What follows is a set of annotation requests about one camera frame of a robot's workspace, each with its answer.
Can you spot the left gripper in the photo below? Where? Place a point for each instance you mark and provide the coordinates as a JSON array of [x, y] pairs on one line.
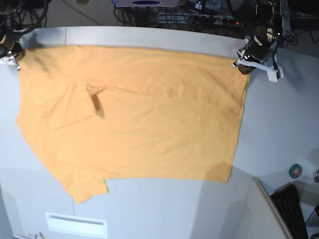
[[256, 49]]

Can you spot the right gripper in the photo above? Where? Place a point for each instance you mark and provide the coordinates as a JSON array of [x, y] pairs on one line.
[[11, 44]]

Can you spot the orange yellow t-shirt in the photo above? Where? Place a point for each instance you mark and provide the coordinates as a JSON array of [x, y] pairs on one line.
[[92, 113]]

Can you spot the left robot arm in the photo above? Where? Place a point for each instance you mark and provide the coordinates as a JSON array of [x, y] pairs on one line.
[[273, 18]]

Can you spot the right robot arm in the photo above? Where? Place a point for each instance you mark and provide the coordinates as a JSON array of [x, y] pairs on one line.
[[18, 18]]

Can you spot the black power strip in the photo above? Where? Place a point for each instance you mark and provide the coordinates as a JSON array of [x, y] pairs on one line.
[[218, 20]]

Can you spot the green tape roll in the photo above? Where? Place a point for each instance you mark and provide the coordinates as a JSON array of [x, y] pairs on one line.
[[295, 171]]

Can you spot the black keyboard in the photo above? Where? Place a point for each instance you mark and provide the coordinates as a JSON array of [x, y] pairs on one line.
[[287, 202]]

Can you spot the white paper label on table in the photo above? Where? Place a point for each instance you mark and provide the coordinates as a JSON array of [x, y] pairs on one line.
[[77, 225]]

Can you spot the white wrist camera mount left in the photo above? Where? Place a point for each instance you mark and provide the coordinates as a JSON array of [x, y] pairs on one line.
[[273, 74]]

